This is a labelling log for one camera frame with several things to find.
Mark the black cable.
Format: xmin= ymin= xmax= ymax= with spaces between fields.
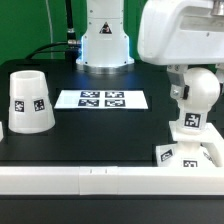
xmin=24 ymin=40 xmax=82 ymax=60

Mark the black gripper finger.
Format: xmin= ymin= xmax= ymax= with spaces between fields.
xmin=167 ymin=64 xmax=189 ymax=100
xmin=215 ymin=63 xmax=224 ymax=95

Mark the white rail bar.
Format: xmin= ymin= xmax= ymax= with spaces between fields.
xmin=0 ymin=166 xmax=224 ymax=195
xmin=203 ymin=141 xmax=224 ymax=167

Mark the white lamp shade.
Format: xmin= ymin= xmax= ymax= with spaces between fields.
xmin=8 ymin=70 xmax=55 ymax=134

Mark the white right rail bar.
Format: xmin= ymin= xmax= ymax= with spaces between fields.
xmin=203 ymin=141 xmax=224 ymax=167

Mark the white lamp bulb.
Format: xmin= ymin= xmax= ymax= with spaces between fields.
xmin=177 ymin=68 xmax=220 ymax=133

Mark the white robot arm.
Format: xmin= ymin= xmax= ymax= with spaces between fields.
xmin=77 ymin=0 xmax=224 ymax=99

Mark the white front rail bar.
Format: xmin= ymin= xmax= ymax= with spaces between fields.
xmin=0 ymin=166 xmax=224 ymax=195

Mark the white marker sheet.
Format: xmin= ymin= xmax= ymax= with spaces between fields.
xmin=54 ymin=90 xmax=148 ymax=109

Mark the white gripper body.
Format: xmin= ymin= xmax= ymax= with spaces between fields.
xmin=137 ymin=0 xmax=224 ymax=65

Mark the white lamp base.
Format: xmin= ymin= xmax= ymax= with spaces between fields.
xmin=156 ymin=121 xmax=224 ymax=168

